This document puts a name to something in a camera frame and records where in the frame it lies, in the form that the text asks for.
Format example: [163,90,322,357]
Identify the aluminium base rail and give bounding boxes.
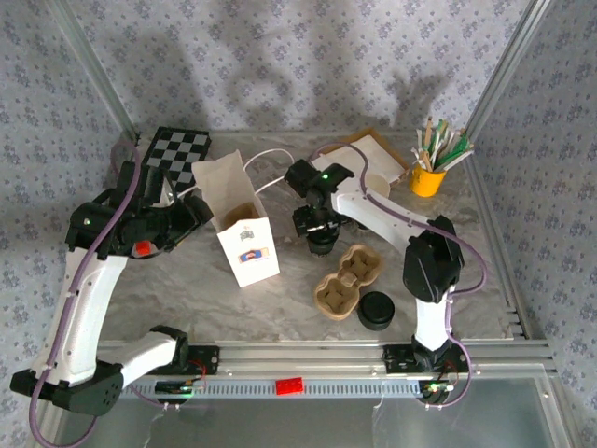
[49,339,560,378]

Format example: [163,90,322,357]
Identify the stack of white paper cups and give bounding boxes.
[356,171,392,233]

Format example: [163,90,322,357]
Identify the grey metal panel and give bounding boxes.
[32,378,579,448]

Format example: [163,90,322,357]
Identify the grey slotted cable duct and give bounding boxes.
[64,377,547,399]

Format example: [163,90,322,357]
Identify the red toy brick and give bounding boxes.
[274,378,304,397]

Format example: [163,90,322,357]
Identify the green plastic stirrer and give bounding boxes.
[436,130,470,169]

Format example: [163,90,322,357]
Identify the black grey chessboard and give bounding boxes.
[139,126,212,186]

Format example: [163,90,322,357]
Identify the black cup lid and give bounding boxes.
[357,291,396,332]

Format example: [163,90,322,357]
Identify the white paper bag with handles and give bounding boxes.
[174,147,296,289]

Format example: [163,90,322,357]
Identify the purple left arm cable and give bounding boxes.
[28,140,206,447]

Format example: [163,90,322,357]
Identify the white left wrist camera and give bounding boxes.
[153,168,174,207]

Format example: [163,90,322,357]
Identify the black coffee cup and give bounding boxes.
[307,235,340,258]

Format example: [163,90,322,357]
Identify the aluminium frame post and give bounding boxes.
[465,0,548,137]
[45,0,141,144]

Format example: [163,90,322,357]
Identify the small circuit board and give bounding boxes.
[155,380,207,399]
[418,380,457,398]

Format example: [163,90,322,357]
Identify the aluminium side rail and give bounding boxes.
[465,134,533,341]

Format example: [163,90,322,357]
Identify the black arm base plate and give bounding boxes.
[134,344,220,376]
[382,343,469,374]

